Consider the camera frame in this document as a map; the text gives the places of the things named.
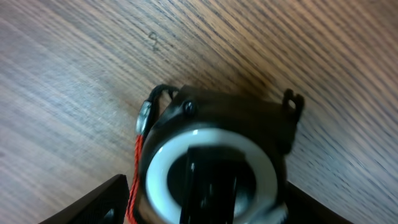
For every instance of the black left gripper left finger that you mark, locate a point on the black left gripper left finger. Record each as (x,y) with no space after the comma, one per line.
(105,204)

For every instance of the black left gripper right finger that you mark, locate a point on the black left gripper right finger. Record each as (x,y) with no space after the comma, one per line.
(303,209)

